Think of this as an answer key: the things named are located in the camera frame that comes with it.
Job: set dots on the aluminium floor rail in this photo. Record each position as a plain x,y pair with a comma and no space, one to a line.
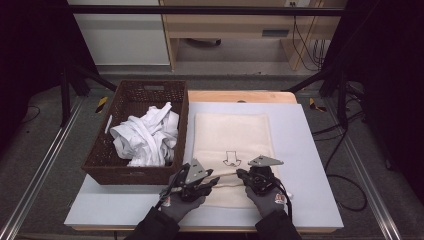
43,166
366,176

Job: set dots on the person's right hand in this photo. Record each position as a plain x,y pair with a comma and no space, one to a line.
268,203

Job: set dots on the black curtain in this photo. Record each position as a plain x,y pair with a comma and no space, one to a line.
390,66
30,50

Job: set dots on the white cabinet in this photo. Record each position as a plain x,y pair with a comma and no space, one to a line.
123,40

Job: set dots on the black chair base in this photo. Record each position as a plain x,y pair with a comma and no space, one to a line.
203,42

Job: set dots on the black metal stand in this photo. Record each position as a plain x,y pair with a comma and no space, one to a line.
65,100
342,100

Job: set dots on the wooden desk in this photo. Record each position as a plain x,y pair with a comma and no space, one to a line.
226,26

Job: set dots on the person's left hand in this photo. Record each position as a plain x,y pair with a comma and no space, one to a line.
181,208

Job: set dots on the black horizontal bar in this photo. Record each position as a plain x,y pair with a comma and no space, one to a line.
200,10

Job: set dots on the white clothing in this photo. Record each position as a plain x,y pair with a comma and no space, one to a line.
150,133

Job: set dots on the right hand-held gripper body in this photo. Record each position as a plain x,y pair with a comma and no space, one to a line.
263,176

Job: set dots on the cream mesh laundry bag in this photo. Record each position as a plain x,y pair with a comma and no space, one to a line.
230,133

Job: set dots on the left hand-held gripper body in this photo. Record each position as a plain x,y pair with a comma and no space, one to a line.
195,173

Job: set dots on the brown woven basket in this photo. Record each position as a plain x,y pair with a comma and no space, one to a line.
140,93

